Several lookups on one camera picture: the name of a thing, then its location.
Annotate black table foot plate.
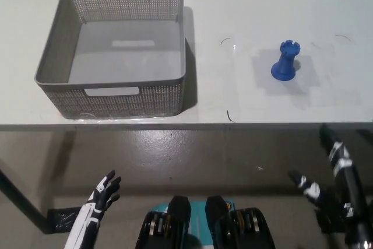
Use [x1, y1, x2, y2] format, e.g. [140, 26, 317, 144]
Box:
[47, 206, 82, 234]

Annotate blue rook chess piece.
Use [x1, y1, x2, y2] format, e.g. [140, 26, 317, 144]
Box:
[270, 40, 302, 82]

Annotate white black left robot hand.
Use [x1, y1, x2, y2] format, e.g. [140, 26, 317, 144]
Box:
[64, 169, 122, 249]

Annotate grey perforated plastic basket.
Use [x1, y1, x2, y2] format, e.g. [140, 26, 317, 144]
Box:
[34, 0, 187, 120]

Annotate black teal robot body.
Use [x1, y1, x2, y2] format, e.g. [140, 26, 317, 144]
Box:
[135, 195, 276, 249]

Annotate black metal table leg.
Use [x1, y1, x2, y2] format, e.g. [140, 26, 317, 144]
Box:
[0, 167, 50, 234]

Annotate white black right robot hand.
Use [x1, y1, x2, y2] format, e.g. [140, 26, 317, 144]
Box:
[287, 125, 373, 249]

